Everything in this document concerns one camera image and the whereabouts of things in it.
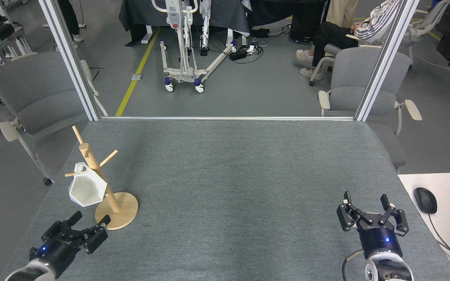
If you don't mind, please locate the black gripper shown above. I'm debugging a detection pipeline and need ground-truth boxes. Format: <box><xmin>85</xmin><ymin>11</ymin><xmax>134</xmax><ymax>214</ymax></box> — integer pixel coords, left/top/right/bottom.
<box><xmin>29</xmin><ymin>211</ymin><xmax>111</xmax><ymax>276</ymax></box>
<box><xmin>336</xmin><ymin>191</ymin><xmax>409</xmax><ymax>258</ymax></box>

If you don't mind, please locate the white faceted cup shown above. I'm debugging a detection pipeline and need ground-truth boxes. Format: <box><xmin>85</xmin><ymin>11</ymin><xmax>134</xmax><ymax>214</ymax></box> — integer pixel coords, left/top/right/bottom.
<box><xmin>68</xmin><ymin>162</ymin><xmax>108</xmax><ymax>208</ymax></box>

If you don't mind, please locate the wooden cup rack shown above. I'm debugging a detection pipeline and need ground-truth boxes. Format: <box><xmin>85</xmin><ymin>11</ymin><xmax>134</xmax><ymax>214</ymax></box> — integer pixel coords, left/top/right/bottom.
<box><xmin>65</xmin><ymin>125</ymin><xmax>139</xmax><ymax>230</ymax></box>

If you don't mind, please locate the black computer mouse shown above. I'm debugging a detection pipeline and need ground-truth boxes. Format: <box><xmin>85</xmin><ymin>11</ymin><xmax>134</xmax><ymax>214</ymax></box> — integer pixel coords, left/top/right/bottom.
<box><xmin>413</xmin><ymin>187</ymin><xmax>438</xmax><ymax>214</ymax></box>

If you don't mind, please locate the grey chair with pale armrests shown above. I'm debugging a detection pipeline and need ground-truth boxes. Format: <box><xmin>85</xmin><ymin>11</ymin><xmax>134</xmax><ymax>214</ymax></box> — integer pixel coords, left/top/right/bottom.
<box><xmin>0</xmin><ymin>52</ymin><xmax>108</xmax><ymax>186</ymax></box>
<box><xmin>318</xmin><ymin>47</ymin><xmax>423</xmax><ymax>172</ymax></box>

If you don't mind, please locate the white stand on wheels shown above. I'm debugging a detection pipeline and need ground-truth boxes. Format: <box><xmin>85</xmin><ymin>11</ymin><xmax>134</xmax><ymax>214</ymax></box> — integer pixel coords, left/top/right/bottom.
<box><xmin>152</xmin><ymin>0</ymin><xmax>236</xmax><ymax>93</ymax></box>

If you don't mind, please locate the seated person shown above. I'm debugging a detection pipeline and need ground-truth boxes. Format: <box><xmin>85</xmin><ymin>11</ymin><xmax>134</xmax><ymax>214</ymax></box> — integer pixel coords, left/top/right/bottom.
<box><xmin>295</xmin><ymin>0</ymin><xmax>403</xmax><ymax>80</ymax></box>

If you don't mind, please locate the white office chair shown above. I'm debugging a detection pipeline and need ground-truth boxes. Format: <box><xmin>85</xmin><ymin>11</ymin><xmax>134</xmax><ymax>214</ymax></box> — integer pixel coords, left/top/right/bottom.
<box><xmin>309</xmin><ymin>0</ymin><xmax>450</xmax><ymax>87</ymax></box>

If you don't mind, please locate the standing person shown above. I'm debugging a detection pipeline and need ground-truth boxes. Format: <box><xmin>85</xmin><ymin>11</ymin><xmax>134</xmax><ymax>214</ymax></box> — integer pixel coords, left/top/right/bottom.
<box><xmin>325</xmin><ymin>0</ymin><xmax>360</xmax><ymax>28</ymax></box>

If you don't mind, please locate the walking person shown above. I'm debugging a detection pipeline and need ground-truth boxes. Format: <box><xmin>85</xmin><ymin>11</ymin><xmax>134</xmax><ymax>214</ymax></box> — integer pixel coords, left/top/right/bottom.
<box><xmin>57</xmin><ymin>0</ymin><xmax>85</xmax><ymax>43</ymax></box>

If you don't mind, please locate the dark grey table cloth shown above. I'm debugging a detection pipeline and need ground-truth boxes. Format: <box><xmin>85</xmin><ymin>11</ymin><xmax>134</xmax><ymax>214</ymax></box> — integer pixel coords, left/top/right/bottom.
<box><xmin>119</xmin><ymin>0</ymin><xmax>251</xmax><ymax>47</ymax></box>

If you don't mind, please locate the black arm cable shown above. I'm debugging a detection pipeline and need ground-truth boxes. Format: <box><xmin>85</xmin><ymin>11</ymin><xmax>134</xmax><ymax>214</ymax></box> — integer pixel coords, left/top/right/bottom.
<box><xmin>341</xmin><ymin>250</ymin><xmax>365</xmax><ymax>281</ymax></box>

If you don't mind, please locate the silver aluminium post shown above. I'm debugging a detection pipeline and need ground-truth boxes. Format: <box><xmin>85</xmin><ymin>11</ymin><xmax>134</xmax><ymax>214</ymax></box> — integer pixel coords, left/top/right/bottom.
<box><xmin>355</xmin><ymin>0</ymin><xmax>420</xmax><ymax>121</ymax></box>
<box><xmin>38</xmin><ymin>0</ymin><xmax>108</xmax><ymax>121</ymax></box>

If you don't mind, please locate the silver aluminium rail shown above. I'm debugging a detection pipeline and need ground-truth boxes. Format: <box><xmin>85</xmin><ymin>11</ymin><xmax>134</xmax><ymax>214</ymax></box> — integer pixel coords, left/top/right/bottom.
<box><xmin>100</xmin><ymin>116</ymin><xmax>354</xmax><ymax>121</ymax></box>

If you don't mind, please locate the black power strip with cables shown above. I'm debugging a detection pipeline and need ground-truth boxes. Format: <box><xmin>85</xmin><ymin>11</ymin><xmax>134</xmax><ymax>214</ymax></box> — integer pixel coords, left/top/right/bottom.
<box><xmin>209</xmin><ymin>33</ymin><xmax>266</xmax><ymax>65</ymax></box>

